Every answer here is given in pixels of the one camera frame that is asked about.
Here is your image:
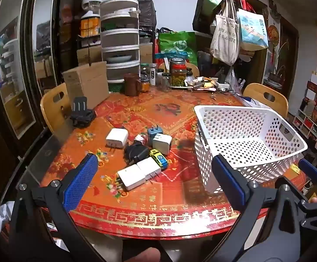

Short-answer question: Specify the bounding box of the white desk fan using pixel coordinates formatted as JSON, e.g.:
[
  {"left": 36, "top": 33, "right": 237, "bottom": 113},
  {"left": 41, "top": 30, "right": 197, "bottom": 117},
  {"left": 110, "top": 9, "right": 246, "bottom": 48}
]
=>
[{"left": 81, "top": 0, "right": 104, "bottom": 19}]

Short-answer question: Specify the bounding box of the large white plug charger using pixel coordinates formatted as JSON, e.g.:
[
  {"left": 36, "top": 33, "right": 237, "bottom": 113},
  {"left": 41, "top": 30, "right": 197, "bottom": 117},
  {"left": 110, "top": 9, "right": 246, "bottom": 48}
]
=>
[{"left": 116, "top": 165, "right": 146, "bottom": 191}]

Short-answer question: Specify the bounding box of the brown cardboard box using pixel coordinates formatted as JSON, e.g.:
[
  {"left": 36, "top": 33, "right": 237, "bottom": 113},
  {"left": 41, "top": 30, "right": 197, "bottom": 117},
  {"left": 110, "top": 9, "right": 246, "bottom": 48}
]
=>
[{"left": 63, "top": 61, "right": 110, "bottom": 110}]

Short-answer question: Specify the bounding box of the black hanging bag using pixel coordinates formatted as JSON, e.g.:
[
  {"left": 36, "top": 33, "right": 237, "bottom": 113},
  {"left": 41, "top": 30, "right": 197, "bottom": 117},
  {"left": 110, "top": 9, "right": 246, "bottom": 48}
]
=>
[{"left": 192, "top": 0, "right": 211, "bottom": 34}]

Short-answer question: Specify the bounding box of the tall bottle with black label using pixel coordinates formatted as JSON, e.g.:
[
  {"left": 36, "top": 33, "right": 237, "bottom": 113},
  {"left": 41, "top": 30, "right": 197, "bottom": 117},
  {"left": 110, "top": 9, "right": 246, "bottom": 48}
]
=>
[{"left": 148, "top": 63, "right": 158, "bottom": 86}]

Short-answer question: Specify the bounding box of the black plastic bag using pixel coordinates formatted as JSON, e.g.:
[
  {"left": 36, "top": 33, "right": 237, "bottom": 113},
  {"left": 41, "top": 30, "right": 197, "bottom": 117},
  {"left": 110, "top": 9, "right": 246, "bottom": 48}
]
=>
[{"left": 133, "top": 0, "right": 157, "bottom": 30}]

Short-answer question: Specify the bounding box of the white plastic drawer tower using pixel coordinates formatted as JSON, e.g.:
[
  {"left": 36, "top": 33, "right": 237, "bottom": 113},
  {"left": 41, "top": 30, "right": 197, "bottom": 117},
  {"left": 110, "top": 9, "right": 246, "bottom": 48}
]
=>
[{"left": 100, "top": 0, "right": 141, "bottom": 86}]

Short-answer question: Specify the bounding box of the brown mug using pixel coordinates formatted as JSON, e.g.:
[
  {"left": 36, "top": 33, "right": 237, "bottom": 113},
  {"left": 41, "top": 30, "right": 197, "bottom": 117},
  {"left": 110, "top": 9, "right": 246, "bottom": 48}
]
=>
[{"left": 123, "top": 73, "right": 142, "bottom": 97}]

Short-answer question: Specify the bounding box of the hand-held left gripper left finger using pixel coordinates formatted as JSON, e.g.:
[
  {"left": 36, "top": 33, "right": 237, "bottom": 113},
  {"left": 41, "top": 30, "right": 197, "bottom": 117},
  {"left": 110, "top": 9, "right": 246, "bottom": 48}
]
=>
[{"left": 9, "top": 153, "right": 99, "bottom": 262}]

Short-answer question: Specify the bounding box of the orange carton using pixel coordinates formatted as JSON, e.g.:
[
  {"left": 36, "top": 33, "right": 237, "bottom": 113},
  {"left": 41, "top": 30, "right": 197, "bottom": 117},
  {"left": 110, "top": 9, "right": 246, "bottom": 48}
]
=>
[{"left": 80, "top": 16, "right": 102, "bottom": 37}]

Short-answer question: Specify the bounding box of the blue plug charger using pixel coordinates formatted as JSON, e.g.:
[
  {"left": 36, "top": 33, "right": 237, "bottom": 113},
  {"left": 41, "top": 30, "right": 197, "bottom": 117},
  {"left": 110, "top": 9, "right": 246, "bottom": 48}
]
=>
[{"left": 147, "top": 125, "right": 163, "bottom": 143}]

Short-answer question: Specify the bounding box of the round red wall ornament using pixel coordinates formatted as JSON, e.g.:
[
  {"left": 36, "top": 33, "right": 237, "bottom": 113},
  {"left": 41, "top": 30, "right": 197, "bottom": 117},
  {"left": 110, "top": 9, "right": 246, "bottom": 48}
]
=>
[{"left": 268, "top": 24, "right": 280, "bottom": 47}]

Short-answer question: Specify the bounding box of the white perforated plastic basket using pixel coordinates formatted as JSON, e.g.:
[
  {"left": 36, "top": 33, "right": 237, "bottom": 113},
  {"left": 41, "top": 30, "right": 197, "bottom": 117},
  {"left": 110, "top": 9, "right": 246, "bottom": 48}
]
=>
[{"left": 193, "top": 105, "right": 309, "bottom": 194}]

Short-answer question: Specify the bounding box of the green shopping bag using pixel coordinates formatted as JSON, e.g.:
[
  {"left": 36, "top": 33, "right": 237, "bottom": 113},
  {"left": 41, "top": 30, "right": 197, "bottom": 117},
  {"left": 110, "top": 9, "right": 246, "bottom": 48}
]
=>
[{"left": 158, "top": 31, "right": 198, "bottom": 64}]

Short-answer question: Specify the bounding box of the empty glass jar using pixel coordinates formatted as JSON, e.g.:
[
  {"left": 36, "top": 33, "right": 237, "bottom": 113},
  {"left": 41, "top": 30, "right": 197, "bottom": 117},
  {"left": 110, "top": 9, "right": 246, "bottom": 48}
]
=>
[{"left": 162, "top": 72, "right": 173, "bottom": 91}]

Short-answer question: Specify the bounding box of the black charger with cable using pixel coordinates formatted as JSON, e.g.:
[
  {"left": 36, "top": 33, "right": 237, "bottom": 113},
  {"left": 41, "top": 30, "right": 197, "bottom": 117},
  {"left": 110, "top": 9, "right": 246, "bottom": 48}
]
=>
[{"left": 124, "top": 143, "right": 151, "bottom": 166}]

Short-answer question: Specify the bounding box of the red printed tablecloth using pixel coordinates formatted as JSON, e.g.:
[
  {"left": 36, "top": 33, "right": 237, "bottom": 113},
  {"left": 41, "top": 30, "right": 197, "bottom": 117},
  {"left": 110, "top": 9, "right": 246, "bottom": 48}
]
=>
[{"left": 40, "top": 86, "right": 312, "bottom": 241}]

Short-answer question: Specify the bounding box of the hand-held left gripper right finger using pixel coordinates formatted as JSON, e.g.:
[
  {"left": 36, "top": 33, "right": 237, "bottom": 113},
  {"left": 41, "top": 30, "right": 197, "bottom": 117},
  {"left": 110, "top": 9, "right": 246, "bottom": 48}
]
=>
[{"left": 202, "top": 154, "right": 306, "bottom": 262}]

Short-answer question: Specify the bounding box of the white and blue shopping bag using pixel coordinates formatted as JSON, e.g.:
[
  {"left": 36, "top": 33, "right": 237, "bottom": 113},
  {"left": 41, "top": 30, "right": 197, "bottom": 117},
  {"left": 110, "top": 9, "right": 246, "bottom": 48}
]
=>
[{"left": 240, "top": 95, "right": 271, "bottom": 110}]

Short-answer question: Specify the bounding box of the clear plastic bag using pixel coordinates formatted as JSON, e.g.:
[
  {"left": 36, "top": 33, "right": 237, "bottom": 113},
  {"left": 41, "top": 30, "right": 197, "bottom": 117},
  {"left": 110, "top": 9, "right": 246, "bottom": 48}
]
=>
[{"left": 225, "top": 68, "right": 242, "bottom": 94}]

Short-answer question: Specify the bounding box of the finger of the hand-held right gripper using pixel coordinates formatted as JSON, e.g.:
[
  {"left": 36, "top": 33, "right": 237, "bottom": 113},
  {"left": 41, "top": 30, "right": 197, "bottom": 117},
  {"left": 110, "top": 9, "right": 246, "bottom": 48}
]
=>
[
  {"left": 297, "top": 195, "right": 317, "bottom": 236},
  {"left": 297, "top": 158, "right": 317, "bottom": 197}
]

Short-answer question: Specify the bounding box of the pile of papers and snacks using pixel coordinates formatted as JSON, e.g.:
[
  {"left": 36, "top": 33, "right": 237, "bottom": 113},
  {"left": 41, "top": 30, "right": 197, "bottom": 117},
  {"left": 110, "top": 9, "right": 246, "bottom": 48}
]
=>
[{"left": 186, "top": 76, "right": 219, "bottom": 91}]

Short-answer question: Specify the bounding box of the potted plant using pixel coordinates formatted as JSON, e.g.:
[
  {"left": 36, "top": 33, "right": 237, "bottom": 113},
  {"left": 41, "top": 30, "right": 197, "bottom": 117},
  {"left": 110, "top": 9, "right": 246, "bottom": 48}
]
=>
[{"left": 265, "top": 42, "right": 290, "bottom": 89}]

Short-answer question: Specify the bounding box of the yellow toy car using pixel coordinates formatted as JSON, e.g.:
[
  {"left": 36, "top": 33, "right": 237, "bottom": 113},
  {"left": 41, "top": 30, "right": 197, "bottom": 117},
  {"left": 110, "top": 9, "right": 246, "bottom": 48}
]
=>
[{"left": 149, "top": 149, "right": 169, "bottom": 170}]

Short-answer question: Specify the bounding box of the glass pickle jar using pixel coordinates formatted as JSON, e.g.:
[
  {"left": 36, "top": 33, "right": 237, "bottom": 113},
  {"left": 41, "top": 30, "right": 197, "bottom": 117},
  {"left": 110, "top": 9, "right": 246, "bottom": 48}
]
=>
[{"left": 170, "top": 57, "right": 188, "bottom": 87}]

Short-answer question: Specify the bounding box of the white crumpled plastic bag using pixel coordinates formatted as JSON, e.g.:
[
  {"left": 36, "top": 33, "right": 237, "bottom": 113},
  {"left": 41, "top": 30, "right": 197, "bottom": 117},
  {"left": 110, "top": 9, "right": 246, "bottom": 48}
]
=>
[{"left": 0, "top": 200, "right": 15, "bottom": 230}]

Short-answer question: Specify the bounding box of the wooden chair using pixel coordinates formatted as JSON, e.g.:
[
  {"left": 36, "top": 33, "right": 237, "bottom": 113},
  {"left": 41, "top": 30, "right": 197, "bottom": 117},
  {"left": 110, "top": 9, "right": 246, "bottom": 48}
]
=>
[
  {"left": 242, "top": 83, "right": 289, "bottom": 118},
  {"left": 40, "top": 83, "right": 72, "bottom": 135},
  {"left": 158, "top": 61, "right": 200, "bottom": 77}
]

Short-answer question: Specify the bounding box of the grey white cube charger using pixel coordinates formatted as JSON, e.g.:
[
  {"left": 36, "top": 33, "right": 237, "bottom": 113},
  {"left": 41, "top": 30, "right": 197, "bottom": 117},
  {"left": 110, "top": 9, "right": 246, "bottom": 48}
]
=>
[{"left": 152, "top": 134, "right": 173, "bottom": 155}]

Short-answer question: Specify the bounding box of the blue illustrated paper bag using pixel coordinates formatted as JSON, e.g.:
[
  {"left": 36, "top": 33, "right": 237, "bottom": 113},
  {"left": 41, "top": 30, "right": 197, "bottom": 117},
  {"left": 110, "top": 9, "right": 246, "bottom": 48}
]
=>
[{"left": 236, "top": 8, "right": 269, "bottom": 51}]

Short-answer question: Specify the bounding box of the beige canvas tote bag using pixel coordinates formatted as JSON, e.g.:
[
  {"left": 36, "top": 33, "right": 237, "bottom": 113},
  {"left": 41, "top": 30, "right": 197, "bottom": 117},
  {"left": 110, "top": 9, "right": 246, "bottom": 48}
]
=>
[{"left": 209, "top": 0, "right": 241, "bottom": 66}]

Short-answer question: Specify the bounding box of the person's left hand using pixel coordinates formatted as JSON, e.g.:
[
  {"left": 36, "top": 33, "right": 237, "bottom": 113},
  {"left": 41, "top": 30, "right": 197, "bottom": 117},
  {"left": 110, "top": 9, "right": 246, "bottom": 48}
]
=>
[{"left": 123, "top": 247, "right": 162, "bottom": 262}]

